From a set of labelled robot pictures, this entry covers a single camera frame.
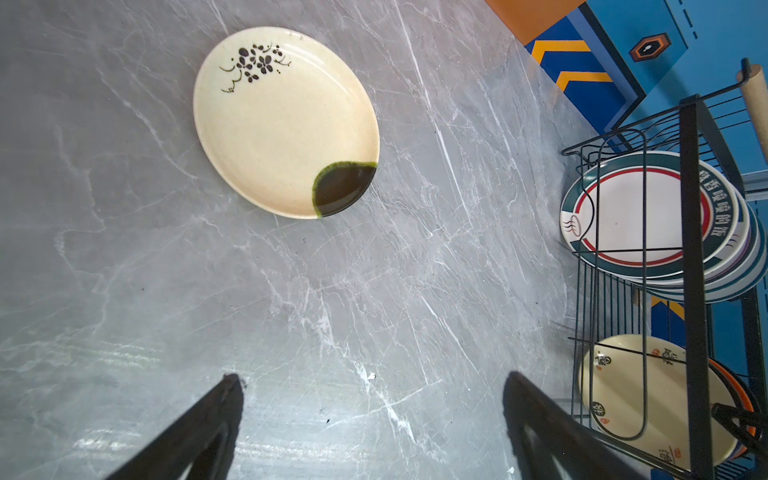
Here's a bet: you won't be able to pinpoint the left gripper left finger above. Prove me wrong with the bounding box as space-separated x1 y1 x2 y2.
109 374 244 479

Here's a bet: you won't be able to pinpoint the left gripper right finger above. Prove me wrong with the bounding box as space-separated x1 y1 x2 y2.
503 371 641 479

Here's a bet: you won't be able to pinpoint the cream plate red characters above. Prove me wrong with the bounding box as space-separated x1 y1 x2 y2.
578 334 740 470

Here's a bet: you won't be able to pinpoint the black wire dish rack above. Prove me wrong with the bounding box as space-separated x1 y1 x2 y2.
563 60 767 479

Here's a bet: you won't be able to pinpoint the cream plate black flower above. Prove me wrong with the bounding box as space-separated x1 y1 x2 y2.
193 27 380 219

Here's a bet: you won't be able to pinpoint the orange plate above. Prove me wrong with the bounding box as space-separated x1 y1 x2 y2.
709 359 762 460

